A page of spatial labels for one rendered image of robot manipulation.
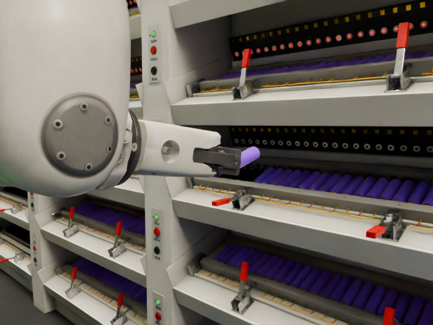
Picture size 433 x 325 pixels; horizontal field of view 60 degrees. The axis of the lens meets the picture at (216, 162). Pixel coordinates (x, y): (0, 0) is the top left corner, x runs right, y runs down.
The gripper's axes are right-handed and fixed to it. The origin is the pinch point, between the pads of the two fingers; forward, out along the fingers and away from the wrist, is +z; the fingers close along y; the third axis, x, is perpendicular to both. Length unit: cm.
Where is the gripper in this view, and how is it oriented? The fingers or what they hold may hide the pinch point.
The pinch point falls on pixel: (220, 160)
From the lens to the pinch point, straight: 46.7
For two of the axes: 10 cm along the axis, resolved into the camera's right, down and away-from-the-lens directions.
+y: -7.4, -0.7, 6.7
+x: -1.1, 9.9, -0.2
